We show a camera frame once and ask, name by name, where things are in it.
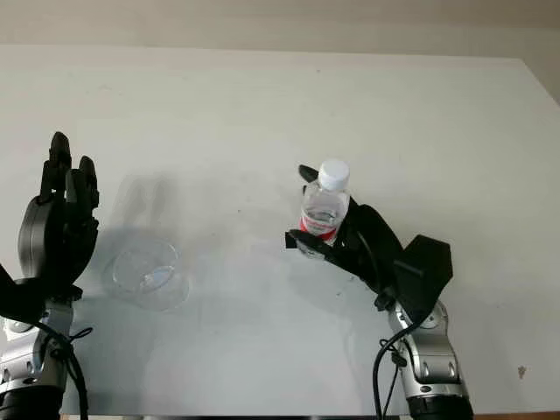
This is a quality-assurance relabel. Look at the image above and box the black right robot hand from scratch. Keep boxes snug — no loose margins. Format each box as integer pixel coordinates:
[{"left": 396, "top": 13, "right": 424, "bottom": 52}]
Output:
[{"left": 283, "top": 164, "right": 406, "bottom": 298}]

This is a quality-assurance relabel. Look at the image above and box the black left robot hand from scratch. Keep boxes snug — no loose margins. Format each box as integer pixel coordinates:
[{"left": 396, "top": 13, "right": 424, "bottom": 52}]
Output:
[{"left": 17, "top": 130, "right": 101, "bottom": 290}]

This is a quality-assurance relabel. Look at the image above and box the clear plastic water bottle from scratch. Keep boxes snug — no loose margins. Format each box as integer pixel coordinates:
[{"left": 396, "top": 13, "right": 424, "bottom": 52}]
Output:
[{"left": 297, "top": 158, "right": 353, "bottom": 246}]

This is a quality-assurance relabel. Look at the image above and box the clear plastic cup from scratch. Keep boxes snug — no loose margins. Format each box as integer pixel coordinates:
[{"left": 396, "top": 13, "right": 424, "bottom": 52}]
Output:
[{"left": 101, "top": 238, "right": 192, "bottom": 312}]

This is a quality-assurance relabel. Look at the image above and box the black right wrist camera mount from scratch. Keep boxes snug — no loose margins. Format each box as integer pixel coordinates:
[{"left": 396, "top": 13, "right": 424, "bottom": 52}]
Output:
[{"left": 391, "top": 234, "right": 454, "bottom": 323}]

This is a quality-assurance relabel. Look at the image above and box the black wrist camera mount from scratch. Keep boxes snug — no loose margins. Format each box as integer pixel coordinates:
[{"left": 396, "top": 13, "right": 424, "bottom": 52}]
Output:
[
  {"left": 391, "top": 234, "right": 454, "bottom": 323},
  {"left": 0, "top": 262, "right": 83, "bottom": 325}
]

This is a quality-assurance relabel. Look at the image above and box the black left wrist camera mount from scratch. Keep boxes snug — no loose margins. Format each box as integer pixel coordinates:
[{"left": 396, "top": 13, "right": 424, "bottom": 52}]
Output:
[{"left": 0, "top": 262, "right": 83, "bottom": 325}]

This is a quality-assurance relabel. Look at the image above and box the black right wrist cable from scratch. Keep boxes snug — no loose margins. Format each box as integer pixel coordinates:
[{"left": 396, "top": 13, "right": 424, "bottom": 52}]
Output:
[{"left": 354, "top": 230, "right": 432, "bottom": 419}]

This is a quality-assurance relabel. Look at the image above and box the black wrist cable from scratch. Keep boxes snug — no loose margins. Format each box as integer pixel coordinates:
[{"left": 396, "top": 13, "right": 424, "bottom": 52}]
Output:
[
  {"left": 354, "top": 230, "right": 432, "bottom": 419},
  {"left": 25, "top": 321, "right": 95, "bottom": 420}
]

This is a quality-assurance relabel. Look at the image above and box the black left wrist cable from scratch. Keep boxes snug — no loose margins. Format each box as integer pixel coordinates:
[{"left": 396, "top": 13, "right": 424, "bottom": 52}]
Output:
[{"left": 25, "top": 321, "right": 95, "bottom": 420}]

